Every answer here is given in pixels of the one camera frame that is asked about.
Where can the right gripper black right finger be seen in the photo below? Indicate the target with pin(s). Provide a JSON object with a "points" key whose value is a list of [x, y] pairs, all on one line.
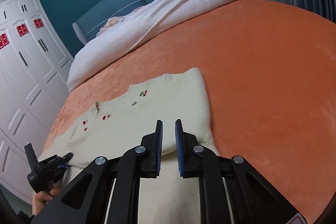
{"points": [[231, 190]]}

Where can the orange plush bed blanket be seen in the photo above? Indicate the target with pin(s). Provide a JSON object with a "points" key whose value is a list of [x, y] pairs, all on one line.
{"points": [[269, 69]]}

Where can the person's left hand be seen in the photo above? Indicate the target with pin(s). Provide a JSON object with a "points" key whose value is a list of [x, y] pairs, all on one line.
{"points": [[42, 198]]}

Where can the pale pink duvet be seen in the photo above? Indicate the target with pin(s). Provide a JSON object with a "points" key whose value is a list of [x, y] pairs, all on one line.
{"points": [[135, 29]]}

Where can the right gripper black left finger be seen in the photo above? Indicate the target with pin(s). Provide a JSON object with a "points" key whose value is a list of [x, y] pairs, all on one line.
{"points": [[107, 190]]}

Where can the white wardrobe with red stickers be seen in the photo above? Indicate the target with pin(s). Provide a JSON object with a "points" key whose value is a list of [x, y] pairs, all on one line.
{"points": [[35, 65]]}

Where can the cream knit cardigan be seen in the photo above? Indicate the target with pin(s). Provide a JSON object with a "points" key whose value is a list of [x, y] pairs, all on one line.
{"points": [[111, 128]]}

